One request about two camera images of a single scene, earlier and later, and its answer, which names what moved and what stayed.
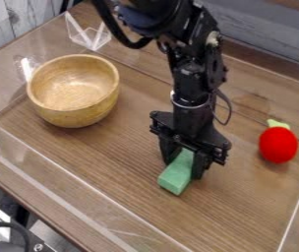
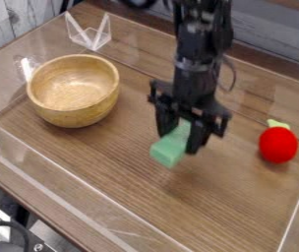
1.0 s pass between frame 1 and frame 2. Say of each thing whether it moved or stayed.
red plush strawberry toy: stayed
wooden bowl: stayed
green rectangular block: moved
